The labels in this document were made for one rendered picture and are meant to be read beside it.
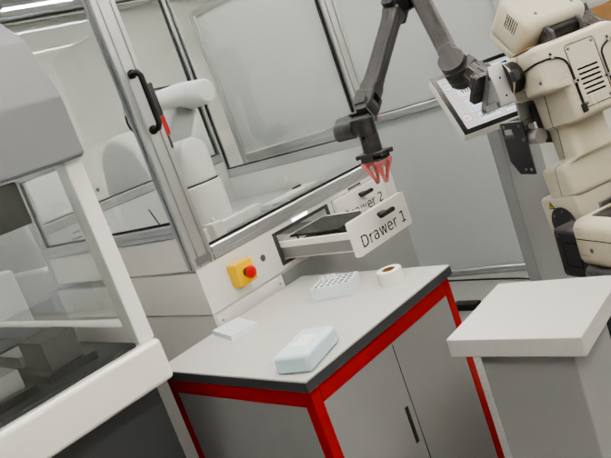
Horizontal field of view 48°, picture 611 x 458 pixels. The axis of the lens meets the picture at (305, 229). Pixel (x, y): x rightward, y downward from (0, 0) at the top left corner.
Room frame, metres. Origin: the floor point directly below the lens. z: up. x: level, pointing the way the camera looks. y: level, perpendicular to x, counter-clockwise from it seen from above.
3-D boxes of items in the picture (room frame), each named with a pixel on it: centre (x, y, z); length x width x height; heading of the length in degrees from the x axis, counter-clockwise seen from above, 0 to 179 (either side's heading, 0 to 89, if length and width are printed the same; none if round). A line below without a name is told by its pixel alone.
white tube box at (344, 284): (1.91, -0.03, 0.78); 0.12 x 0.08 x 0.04; 64
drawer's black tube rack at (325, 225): (2.22, -0.08, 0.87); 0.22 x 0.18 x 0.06; 44
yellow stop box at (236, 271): (2.07, 0.23, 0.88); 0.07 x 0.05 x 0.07; 134
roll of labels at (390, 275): (1.83, -0.18, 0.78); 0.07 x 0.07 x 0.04
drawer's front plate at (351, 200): (2.52, -0.23, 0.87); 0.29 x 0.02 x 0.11; 134
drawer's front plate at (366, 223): (2.07, -0.22, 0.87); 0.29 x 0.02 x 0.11; 134
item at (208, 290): (2.68, 0.30, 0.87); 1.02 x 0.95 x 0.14; 134
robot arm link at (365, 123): (2.07, -0.27, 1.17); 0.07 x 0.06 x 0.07; 59
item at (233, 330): (1.89, 0.28, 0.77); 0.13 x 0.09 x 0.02; 29
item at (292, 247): (2.23, -0.08, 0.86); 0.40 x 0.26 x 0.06; 44
